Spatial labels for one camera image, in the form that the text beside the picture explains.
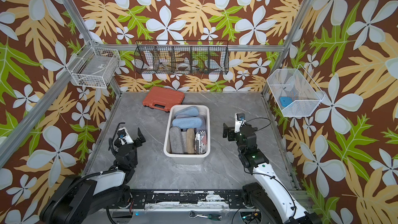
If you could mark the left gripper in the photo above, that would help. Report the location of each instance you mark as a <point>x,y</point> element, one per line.
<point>141,138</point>

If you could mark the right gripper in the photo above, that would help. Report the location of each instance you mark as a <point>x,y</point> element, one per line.
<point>232,131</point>

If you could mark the flag print glasses case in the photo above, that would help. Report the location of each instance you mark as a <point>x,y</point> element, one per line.
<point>200,144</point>

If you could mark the dark grey glasses case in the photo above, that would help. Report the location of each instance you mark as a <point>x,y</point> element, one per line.
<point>176,140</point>

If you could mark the tan glasses case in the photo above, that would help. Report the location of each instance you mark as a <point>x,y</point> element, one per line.
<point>190,141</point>

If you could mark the cream plastic storage box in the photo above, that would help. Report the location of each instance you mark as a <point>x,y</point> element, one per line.
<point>187,158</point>

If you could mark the slate blue glasses case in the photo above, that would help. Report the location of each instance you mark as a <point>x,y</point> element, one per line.
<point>187,122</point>

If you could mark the purple glasses case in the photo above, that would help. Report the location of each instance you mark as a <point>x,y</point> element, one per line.
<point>203,126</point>

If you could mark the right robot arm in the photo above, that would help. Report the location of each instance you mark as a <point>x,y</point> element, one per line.
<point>268,194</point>

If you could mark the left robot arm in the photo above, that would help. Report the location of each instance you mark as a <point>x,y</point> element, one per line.
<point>80,196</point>

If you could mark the black hex key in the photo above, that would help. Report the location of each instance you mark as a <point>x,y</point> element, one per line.
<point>116,127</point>

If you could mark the blue object in basket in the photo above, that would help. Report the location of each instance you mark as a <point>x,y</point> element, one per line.
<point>285,101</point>

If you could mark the red plastic tool case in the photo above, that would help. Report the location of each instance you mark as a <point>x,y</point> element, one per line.
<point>163,99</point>

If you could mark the white mesh basket right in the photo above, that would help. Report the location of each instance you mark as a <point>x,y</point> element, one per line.
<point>300,86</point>

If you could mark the ratchet wrench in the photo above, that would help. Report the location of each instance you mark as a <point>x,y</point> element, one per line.
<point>213,217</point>

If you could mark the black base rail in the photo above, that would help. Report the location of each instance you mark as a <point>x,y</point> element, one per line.
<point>201,199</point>

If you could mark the white wire basket left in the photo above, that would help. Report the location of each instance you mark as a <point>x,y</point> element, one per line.
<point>94,66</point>

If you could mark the black wire basket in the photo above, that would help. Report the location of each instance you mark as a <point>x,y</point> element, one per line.
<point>182,57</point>

